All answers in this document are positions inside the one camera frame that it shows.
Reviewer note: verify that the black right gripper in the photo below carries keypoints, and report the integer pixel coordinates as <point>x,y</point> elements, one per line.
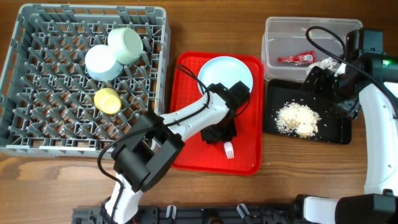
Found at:
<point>350,107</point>

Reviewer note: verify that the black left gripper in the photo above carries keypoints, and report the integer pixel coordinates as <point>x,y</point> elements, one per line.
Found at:
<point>210,139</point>

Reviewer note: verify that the white plastic fork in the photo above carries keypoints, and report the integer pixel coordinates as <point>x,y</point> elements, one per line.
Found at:
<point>229,150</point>

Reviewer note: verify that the white napkin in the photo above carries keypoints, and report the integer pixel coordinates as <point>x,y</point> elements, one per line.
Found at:
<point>330,64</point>

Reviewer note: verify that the red sauce packet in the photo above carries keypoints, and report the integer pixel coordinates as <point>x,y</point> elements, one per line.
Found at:
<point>307,57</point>

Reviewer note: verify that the light blue plate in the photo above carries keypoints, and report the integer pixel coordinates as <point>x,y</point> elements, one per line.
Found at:
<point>227,71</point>

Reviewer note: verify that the yellow cup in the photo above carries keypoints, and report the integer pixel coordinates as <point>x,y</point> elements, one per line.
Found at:
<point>107,100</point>

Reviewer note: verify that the light green bowl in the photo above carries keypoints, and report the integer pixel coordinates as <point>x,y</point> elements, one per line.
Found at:
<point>126,45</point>

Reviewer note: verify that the small light blue bowl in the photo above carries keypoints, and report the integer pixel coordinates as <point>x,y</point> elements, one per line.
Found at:
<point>101,64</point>

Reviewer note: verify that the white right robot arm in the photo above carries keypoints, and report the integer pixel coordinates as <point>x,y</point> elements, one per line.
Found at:
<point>373,77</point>

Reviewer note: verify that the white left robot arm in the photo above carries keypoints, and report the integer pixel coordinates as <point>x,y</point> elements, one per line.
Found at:
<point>145,154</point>

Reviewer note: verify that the black food waste tray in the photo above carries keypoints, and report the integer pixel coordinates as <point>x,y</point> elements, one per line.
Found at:
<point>279,93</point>

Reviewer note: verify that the grey plastic dishwasher rack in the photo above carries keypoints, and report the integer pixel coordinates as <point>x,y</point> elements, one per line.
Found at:
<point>47,107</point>

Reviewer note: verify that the red plastic tray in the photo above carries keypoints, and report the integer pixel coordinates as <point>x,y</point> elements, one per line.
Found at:
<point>197,155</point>

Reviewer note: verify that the pile of rice scraps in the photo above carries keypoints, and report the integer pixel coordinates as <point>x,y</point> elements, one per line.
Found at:
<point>298,119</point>

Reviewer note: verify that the clear plastic bin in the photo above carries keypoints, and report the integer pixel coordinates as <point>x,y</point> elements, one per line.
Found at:
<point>285,36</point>

